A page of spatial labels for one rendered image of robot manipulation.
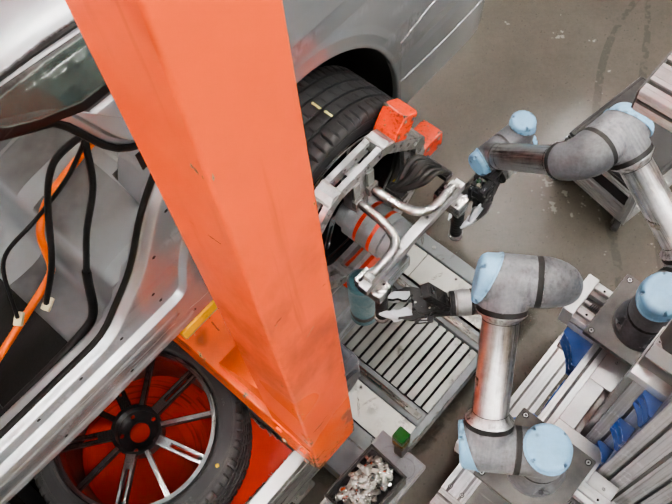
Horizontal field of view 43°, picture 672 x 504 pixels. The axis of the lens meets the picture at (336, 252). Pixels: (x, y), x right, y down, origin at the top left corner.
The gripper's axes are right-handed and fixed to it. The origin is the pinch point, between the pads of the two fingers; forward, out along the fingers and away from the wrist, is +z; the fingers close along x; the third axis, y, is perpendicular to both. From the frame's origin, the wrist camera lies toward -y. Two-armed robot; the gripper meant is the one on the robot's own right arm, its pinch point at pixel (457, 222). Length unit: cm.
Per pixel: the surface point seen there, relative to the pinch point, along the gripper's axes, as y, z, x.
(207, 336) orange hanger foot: -15, 69, -39
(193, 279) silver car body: 12, 63, -42
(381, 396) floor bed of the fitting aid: -77, 37, 0
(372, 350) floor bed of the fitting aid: -77, 26, -14
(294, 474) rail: -47, 80, 1
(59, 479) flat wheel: -32, 127, -49
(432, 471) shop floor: -83, 46, 29
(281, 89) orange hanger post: 138, 63, 12
